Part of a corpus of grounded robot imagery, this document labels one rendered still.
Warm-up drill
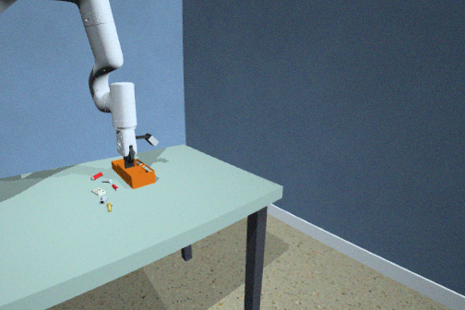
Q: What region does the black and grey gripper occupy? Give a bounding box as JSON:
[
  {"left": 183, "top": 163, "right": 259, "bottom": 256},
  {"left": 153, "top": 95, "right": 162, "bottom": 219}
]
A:
[{"left": 114, "top": 126, "right": 137, "bottom": 169}]

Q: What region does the white domino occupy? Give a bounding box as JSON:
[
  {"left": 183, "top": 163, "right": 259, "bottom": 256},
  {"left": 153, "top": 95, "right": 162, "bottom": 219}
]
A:
[{"left": 91, "top": 187, "right": 106, "bottom": 196}]

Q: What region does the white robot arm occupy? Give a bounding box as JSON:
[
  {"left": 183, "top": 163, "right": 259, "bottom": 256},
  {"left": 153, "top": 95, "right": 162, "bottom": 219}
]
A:
[{"left": 57, "top": 0, "right": 137, "bottom": 129}]

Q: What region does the orange bin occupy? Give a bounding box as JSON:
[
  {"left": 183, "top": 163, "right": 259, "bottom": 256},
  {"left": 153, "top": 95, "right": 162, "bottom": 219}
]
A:
[{"left": 112, "top": 159, "right": 156, "bottom": 189}]

